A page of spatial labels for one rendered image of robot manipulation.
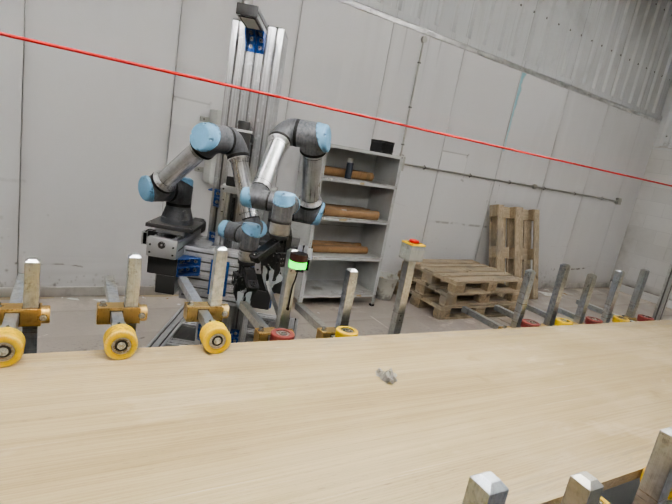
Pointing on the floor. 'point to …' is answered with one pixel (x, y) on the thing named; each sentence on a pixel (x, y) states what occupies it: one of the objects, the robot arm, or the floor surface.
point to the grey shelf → (329, 188)
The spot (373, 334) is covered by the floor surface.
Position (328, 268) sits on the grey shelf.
